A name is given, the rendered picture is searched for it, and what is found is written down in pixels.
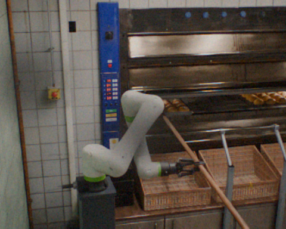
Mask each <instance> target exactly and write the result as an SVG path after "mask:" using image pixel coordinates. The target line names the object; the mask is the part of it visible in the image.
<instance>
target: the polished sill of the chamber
mask: <svg viewBox="0 0 286 229"><path fill-rule="evenodd" d="M276 113H286V107H276V108H267V109H246V110H231V111H224V112H201V113H192V114H182V115H166V117H167V119H168V120H169V121H177V120H191V119H205V118H220V117H234V116H247V115H268V114H276ZM162 121H164V119H162V118H161V116H159V117H158V118H157V119H156V121H155V122H162Z"/></svg>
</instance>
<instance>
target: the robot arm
mask: <svg viewBox="0 0 286 229"><path fill-rule="evenodd" d="M121 102H122V109H123V113H124V116H125V118H126V123H127V125H128V128H129V129H128V130H127V131H126V133H125V134H124V136H123V137H122V139H121V140H120V141H119V143H118V144H117V145H116V147H115V148H114V149H113V150H109V149H107V148H106V147H103V146H102V145H99V144H90V145H87V146H85V147H84V148H83V150H82V162H83V174H84V176H79V177H76V179H75V181H76V182H73V183H72V184H67V185H62V189H64V188H74V189H77V191H78V192H79V193H83V192H84V191H87V192H90V193H97V192H103V191H104V190H106V189H107V188H108V182H107V181H106V177H105V176H106V175H109V176H112V177H119V176H122V175H123V174H125V173H126V171H127V169H128V167H129V164H130V162H131V160H132V157H134V162H135V165H136V168H137V172H138V176H140V177H141V178H142V179H143V180H148V179H151V178H154V177H164V176H169V175H171V174H177V175H178V177H179V178H180V177H183V176H189V175H193V173H194V172H198V171H200V169H199V168H198V167H196V168H192V169H185V168H183V167H184V166H189V165H193V164H194V165H205V164H206V163H205V162H200V161H194V160H193V159H182V158H180V157H179V158H178V161H177V162H171V163H168V162H151V157H150V154H149V152H148V147H147V143H146V140H145V134H146V133H147V132H148V130H149V128H150V127H151V125H152V124H153V123H154V122H155V121H156V119H157V118H158V117H159V116H160V115H161V113H162V112H163V110H164V102H163V101H162V99H161V98H160V97H158V96H156V95H147V94H142V93H140V92H136V91H133V90H130V91H126V92H125V93H124V94H123V95H122V98H121ZM181 161H182V162H187V163H180V162H181ZM181 172H183V173H181Z"/></svg>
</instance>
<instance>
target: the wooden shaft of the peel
mask: <svg viewBox="0 0 286 229"><path fill-rule="evenodd" d="M163 119H164V121H165V122H166V123H167V125H168V126H169V128H170V129H171V131H172V132H173V133H174V135H175V136H176V137H177V138H178V140H179V141H180V142H181V144H182V145H183V147H184V149H185V150H186V151H187V153H188V154H189V155H190V157H191V158H192V159H193V160H194V161H199V160H198V159H197V158H196V156H195V155H194V153H193V152H192V151H191V150H190V148H189V147H188V146H187V144H186V143H185V141H184V140H183V139H182V137H181V136H180V135H179V134H178V132H177V130H176V129H175V128H174V126H173V125H172V124H171V122H170V121H169V120H168V119H167V117H166V116H163ZM197 166H198V168H199V169H200V171H201V172H202V173H203V175H204V176H205V178H206V179H207V181H208V182H209V184H210V185H211V186H212V188H213V189H214V190H215V192H216V193H217V195H218V196H219V197H220V198H221V200H222V201H223V203H224V204H225V206H226V207H227V209H228V210H229V211H230V213H231V214H232V215H233V217H234V218H235V219H236V221H237V223H238V224H239V225H240V227H241V228H242V229H249V227H248V225H247V224H246V223H245V221H243V219H242V218H241V217H240V215H239V213H238V212H237V211H236V209H235V208H234V207H233V206H232V204H231V203H230V201H229V200H228V199H227V197H226V196H225V195H224V194H223V192H222V191H221V189H220V188H219V187H218V185H217V184H216V183H215V182H214V180H213V179H212V178H211V176H210V175H209V173H208V172H207V171H206V170H205V168H204V167H203V165H197Z"/></svg>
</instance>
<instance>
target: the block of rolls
mask: <svg viewBox="0 0 286 229"><path fill-rule="evenodd" d="M239 95H242V96H243V97H245V98H246V99H247V100H250V102H252V103H254V104H255V105H262V104H263V102H266V104H275V103H276V101H278V103H286V92H271V93H254V94H239Z"/></svg>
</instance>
